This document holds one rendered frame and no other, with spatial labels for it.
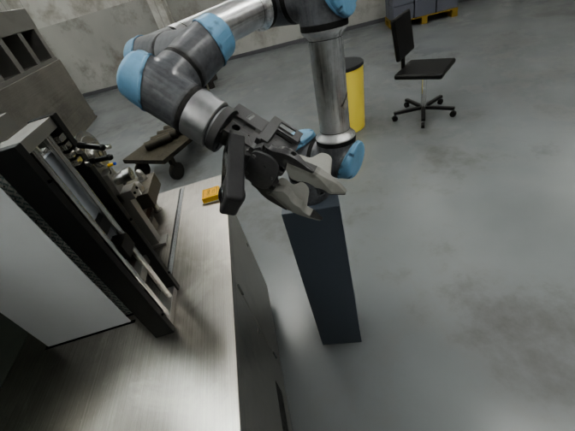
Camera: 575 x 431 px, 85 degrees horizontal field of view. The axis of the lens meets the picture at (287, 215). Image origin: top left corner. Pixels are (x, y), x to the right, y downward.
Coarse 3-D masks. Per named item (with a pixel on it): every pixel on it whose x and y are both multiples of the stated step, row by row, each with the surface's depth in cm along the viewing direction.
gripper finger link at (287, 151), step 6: (270, 150) 43; (276, 150) 43; (282, 150) 43; (288, 150) 43; (276, 156) 44; (282, 156) 43; (288, 156) 43; (294, 156) 43; (300, 156) 43; (282, 162) 44; (288, 162) 43; (294, 162) 43; (300, 162) 43; (306, 162) 44; (306, 168) 43; (312, 168) 43
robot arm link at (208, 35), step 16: (208, 16) 49; (176, 32) 49; (192, 32) 47; (208, 32) 48; (224, 32) 50; (160, 48) 51; (176, 48) 46; (192, 48) 47; (208, 48) 48; (224, 48) 50; (192, 64) 46; (208, 64) 48; (224, 64) 53; (208, 80) 50
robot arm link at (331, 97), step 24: (288, 0) 72; (312, 0) 69; (336, 0) 67; (312, 24) 72; (336, 24) 72; (312, 48) 77; (336, 48) 76; (312, 72) 82; (336, 72) 79; (336, 96) 82; (336, 120) 85; (336, 144) 88; (360, 144) 91; (336, 168) 92
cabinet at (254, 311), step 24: (240, 240) 143; (240, 264) 126; (240, 288) 110; (264, 288) 174; (240, 312) 101; (264, 312) 149; (240, 336) 92; (264, 336) 131; (264, 360) 116; (264, 384) 104; (264, 408) 95
